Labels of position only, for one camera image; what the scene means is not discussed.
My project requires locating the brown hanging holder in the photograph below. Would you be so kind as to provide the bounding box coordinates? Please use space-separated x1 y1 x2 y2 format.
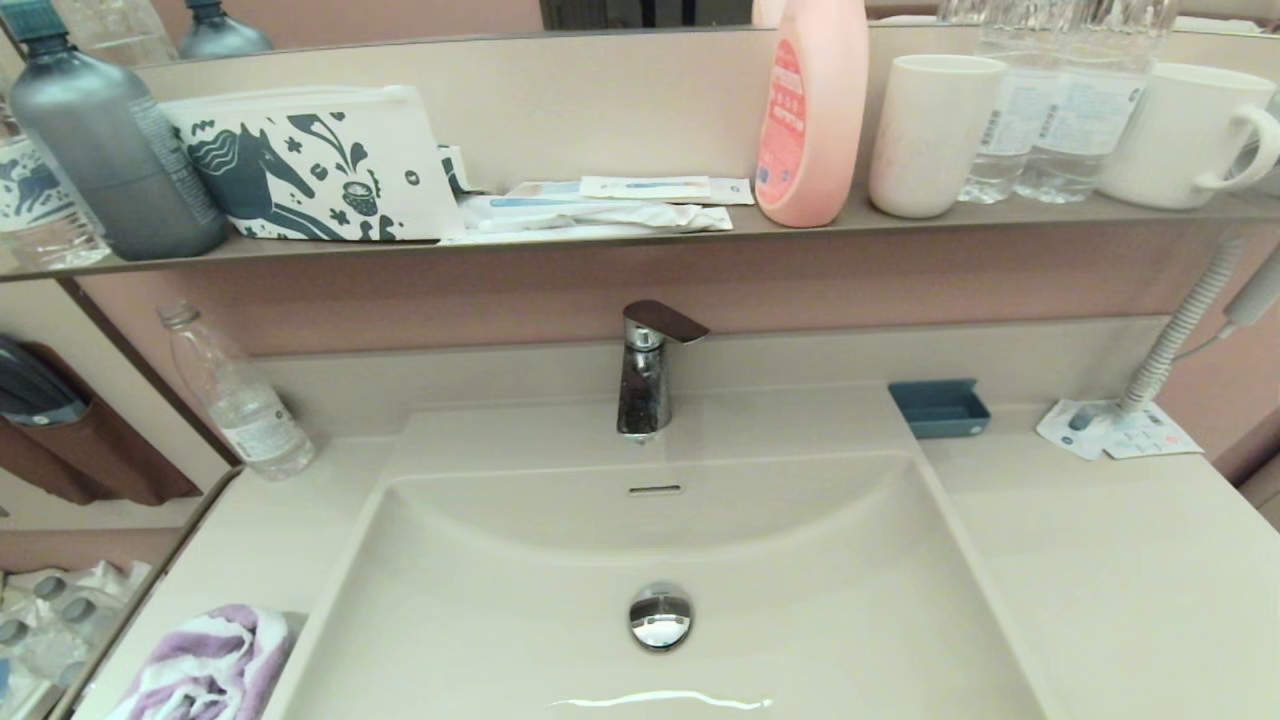
0 340 203 507

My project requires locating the flat white toiletry packet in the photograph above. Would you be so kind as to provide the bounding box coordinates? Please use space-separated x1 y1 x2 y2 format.
440 224 706 246

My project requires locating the dark grey item in holder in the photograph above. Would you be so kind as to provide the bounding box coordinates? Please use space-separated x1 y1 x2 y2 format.
0 335 89 428

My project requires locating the beige rectangular sink basin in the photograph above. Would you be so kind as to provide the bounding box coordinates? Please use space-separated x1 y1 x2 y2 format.
262 385 1061 720

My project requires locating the white printed paper leaflet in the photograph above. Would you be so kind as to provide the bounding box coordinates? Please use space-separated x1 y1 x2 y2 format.
1105 402 1205 461

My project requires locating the pink lotion bottle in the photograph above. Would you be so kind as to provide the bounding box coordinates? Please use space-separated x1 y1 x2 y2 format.
754 0 871 229

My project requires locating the white coiled hose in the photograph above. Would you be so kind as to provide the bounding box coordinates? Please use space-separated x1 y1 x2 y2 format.
1117 228 1251 416

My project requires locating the small white blue printed packet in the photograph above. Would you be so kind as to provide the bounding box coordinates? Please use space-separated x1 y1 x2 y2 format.
437 145 483 197

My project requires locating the capless clear plastic bottle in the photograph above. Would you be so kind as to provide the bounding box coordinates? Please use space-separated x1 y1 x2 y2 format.
156 300 319 481

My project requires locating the white pouch with blue horse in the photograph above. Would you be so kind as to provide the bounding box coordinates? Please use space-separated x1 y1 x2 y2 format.
160 84 466 243

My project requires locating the clear plastic water bottle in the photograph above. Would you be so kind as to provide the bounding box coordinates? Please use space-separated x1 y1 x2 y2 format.
958 0 1076 205
0 115 111 273
1015 0 1181 205

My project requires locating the white mug with handle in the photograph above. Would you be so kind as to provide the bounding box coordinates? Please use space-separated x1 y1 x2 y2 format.
1097 62 1280 211

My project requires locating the wall mirror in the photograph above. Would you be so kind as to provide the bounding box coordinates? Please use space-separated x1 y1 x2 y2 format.
0 0 1280 71

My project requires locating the grey white hair dryer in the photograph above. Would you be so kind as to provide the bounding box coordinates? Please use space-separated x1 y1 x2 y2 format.
1222 245 1280 329

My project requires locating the brown wall shelf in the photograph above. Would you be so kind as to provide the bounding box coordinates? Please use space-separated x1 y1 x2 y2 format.
0 190 1280 284

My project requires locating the purple white striped towel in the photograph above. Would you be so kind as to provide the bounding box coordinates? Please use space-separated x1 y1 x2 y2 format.
105 603 301 720

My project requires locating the chrome drain stopper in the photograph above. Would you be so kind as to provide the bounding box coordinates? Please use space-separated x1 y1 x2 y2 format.
628 583 694 653

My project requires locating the small beige toiletry packet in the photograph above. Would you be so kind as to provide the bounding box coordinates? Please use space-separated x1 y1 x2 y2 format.
579 176 713 201

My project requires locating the crumpled white toiletry packet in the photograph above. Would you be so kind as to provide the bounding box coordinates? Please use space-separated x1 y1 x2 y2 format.
455 194 734 237

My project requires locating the white handleless cup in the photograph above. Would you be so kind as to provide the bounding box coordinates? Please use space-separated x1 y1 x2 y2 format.
868 54 1008 220

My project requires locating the pack of small water bottles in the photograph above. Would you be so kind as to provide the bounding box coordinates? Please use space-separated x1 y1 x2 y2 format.
0 560 153 706

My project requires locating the blue soap tray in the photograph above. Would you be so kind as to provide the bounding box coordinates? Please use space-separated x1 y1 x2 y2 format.
888 378 992 441

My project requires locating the grey bottle with teal cap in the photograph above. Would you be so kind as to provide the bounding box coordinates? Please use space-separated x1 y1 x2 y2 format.
0 0 229 262

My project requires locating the chrome faucet with dark handle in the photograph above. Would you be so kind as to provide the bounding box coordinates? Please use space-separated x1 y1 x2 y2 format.
616 300 710 445

